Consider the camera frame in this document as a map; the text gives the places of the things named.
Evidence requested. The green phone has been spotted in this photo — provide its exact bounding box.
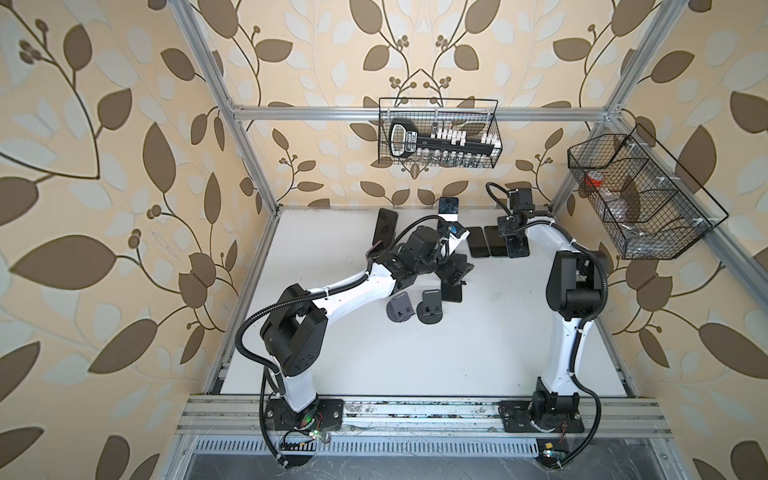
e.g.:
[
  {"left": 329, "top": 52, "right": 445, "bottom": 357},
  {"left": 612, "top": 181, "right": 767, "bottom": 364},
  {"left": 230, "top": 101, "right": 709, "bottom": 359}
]
[{"left": 483, "top": 225, "right": 508, "bottom": 257}]

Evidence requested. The black phone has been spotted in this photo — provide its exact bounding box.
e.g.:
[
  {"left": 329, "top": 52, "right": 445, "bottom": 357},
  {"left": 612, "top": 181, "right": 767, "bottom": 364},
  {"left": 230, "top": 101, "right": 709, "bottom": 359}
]
[{"left": 467, "top": 227, "right": 491, "bottom": 258}]

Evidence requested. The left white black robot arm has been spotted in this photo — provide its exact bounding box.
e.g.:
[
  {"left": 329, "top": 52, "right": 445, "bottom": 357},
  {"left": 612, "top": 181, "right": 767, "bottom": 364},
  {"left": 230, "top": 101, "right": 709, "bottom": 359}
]
[{"left": 235, "top": 215, "right": 473, "bottom": 415}]

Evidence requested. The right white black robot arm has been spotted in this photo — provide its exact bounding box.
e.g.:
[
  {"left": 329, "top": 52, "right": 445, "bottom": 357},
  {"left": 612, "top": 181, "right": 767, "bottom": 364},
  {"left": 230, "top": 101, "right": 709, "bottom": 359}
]
[{"left": 485, "top": 182, "right": 608, "bottom": 430}]

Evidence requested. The middle right black stand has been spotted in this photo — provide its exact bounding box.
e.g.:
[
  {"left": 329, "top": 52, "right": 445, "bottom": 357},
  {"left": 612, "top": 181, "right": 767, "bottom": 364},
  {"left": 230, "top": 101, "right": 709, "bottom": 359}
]
[{"left": 440, "top": 281, "right": 463, "bottom": 303}]

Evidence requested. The black stand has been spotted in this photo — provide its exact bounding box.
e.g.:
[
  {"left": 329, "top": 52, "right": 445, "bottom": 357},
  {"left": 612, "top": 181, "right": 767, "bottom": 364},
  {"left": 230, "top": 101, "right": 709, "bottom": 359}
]
[
  {"left": 416, "top": 289, "right": 443, "bottom": 325},
  {"left": 440, "top": 281, "right": 463, "bottom": 303}
]

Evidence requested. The front right black stand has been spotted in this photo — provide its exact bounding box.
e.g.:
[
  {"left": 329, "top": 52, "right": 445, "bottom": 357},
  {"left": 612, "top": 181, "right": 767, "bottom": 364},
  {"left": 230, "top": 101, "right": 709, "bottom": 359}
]
[{"left": 416, "top": 289, "right": 443, "bottom": 325}]

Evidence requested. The front left purple stand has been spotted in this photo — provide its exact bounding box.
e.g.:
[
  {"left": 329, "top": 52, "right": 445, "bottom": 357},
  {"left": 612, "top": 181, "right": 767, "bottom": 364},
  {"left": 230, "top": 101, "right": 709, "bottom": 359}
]
[{"left": 386, "top": 291, "right": 415, "bottom": 323}]

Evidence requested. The red capped clear item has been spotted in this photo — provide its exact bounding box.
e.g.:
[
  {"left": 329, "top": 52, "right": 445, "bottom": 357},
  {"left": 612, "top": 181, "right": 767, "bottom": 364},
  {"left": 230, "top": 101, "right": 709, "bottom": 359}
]
[{"left": 584, "top": 170, "right": 605, "bottom": 191}]

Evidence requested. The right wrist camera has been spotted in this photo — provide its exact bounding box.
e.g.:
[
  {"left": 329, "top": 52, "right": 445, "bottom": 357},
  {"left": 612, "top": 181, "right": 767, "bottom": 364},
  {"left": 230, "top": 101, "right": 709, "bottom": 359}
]
[{"left": 508, "top": 188, "right": 536, "bottom": 213}]

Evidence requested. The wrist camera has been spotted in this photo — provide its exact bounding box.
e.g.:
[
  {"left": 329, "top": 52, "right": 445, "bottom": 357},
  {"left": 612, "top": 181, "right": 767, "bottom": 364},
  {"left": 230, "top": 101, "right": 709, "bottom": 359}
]
[
  {"left": 443, "top": 221, "right": 469, "bottom": 257},
  {"left": 508, "top": 188, "right": 536, "bottom": 213}
]

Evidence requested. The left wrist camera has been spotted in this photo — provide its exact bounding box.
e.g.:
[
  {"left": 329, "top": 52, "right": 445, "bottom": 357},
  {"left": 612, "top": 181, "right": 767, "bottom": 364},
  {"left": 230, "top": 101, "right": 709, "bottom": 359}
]
[{"left": 443, "top": 221, "right": 469, "bottom": 257}]

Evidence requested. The back wire basket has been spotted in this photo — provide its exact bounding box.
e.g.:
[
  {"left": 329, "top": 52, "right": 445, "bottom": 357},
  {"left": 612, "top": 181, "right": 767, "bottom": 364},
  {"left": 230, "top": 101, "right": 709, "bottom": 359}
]
[{"left": 378, "top": 96, "right": 503, "bottom": 169}]

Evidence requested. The wire basket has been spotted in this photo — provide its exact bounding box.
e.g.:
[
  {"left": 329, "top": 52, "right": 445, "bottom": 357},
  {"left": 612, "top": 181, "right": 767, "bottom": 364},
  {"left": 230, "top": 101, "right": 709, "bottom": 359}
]
[
  {"left": 567, "top": 124, "right": 729, "bottom": 260},
  {"left": 378, "top": 96, "right": 503, "bottom": 169}
]

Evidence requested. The right wire basket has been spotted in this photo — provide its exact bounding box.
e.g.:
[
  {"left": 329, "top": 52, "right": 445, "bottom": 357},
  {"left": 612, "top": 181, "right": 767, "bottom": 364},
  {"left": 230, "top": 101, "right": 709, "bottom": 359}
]
[{"left": 567, "top": 124, "right": 729, "bottom": 260}]

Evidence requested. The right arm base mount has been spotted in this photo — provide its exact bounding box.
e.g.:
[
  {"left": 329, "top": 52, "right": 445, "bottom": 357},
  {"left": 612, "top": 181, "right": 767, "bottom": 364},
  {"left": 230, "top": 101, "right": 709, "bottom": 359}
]
[{"left": 498, "top": 397, "right": 585, "bottom": 435}]

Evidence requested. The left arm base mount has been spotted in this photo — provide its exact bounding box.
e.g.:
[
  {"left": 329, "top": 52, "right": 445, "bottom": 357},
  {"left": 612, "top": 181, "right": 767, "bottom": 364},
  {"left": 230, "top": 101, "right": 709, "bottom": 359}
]
[{"left": 265, "top": 398, "right": 345, "bottom": 431}]

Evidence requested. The front aluminium rail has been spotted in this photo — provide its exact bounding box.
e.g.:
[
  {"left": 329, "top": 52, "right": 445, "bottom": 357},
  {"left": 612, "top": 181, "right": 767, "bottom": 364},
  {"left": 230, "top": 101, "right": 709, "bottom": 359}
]
[{"left": 171, "top": 395, "right": 675, "bottom": 462}]

